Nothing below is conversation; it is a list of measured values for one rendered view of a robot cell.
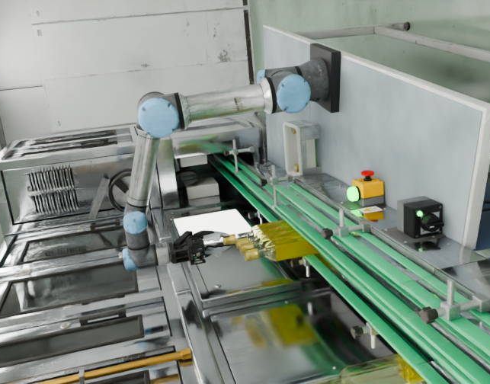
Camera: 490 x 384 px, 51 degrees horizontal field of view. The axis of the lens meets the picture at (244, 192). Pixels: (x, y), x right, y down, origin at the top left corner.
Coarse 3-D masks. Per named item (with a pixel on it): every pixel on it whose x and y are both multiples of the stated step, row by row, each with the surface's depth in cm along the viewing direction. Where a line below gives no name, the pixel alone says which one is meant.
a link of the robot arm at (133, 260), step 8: (128, 248) 172; (152, 248) 170; (128, 256) 168; (136, 256) 167; (144, 256) 168; (152, 256) 169; (128, 264) 168; (136, 264) 168; (144, 264) 169; (152, 264) 170
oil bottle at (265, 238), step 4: (276, 232) 173; (280, 232) 173; (284, 232) 173; (288, 232) 172; (292, 232) 172; (296, 232) 172; (264, 236) 171; (268, 236) 171; (272, 236) 170; (276, 236) 170; (280, 236) 170; (284, 236) 170; (288, 236) 170; (292, 236) 170; (260, 240) 171; (264, 240) 169; (268, 240) 168; (264, 244) 168
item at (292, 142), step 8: (288, 128) 209; (296, 128) 194; (288, 136) 210; (296, 136) 210; (288, 144) 210; (296, 144) 211; (288, 152) 211; (296, 152) 212; (288, 160) 212; (296, 160) 213; (288, 168) 213
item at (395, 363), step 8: (368, 360) 119; (376, 360) 118; (384, 360) 118; (392, 360) 117; (400, 360) 116; (344, 368) 117; (352, 368) 116; (360, 368) 115; (368, 368) 115; (376, 368) 114; (384, 368) 114; (392, 368) 115; (400, 368) 115; (408, 368) 115; (344, 376) 114; (352, 376) 113; (360, 376) 113; (368, 376) 113; (376, 376) 114; (384, 376) 114; (392, 376) 115; (400, 376) 115; (408, 376) 116; (416, 376) 116
